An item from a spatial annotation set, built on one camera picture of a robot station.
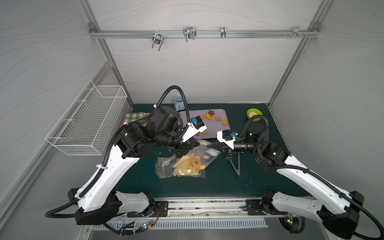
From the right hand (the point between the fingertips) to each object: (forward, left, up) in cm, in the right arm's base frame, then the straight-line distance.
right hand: (207, 142), depth 60 cm
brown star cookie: (+46, -4, -33) cm, 56 cm away
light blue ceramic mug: (+48, +21, -27) cm, 59 cm away
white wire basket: (+6, +56, -1) cm, 57 cm away
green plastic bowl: (+46, -40, -31) cm, 68 cm away
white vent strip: (-25, +10, -34) cm, 43 cm away
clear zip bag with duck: (-2, +22, -27) cm, 35 cm away
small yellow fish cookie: (+42, -2, -33) cm, 53 cm away
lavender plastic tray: (+40, -8, -34) cm, 53 cm away
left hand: (-3, +4, +4) cm, 6 cm away
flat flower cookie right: (+36, -14, -32) cm, 50 cm away
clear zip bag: (-1, +3, -11) cm, 11 cm away
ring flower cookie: (+41, -9, -33) cm, 53 cm away
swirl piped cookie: (+41, +3, -33) cm, 53 cm away
